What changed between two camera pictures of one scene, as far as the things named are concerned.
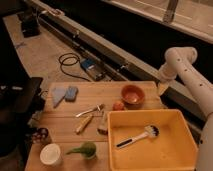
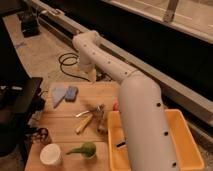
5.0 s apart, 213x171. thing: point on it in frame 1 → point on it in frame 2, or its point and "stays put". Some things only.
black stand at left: x=21 y=99 stays put
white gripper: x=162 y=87 → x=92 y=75
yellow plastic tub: x=172 y=149 stays put
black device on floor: x=30 y=23 stays put
